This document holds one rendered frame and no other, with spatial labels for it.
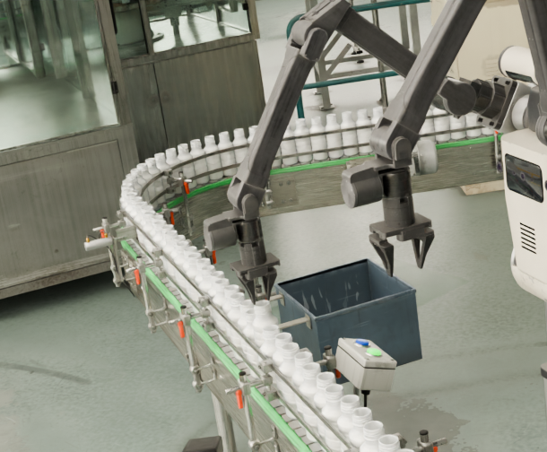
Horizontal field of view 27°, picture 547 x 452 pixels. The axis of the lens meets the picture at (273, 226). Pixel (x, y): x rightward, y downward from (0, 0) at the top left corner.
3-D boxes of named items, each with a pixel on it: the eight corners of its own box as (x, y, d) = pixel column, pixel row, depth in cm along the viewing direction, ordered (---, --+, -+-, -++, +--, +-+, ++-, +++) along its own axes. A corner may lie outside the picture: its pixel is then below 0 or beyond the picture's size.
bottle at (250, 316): (256, 382, 265) (245, 318, 259) (247, 373, 270) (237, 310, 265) (279, 375, 266) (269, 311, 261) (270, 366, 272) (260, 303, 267)
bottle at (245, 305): (273, 365, 272) (263, 302, 267) (250, 372, 270) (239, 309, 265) (264, 356, 277) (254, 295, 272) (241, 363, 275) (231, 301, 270)
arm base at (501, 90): (499, 131, 261) (518, 82, 259) (472, 120, 257) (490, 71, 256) (480, 124, 268) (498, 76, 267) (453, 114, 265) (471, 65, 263)
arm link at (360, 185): (411, 135, 201) (388, 127, 208) (352, 150, 197) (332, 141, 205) (417, 199, 204) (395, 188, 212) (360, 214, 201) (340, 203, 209)
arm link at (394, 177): (414, 163, 204) (400, 157, 209) (380, 171, 202) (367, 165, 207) (418, 199, 206) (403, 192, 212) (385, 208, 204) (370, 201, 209)
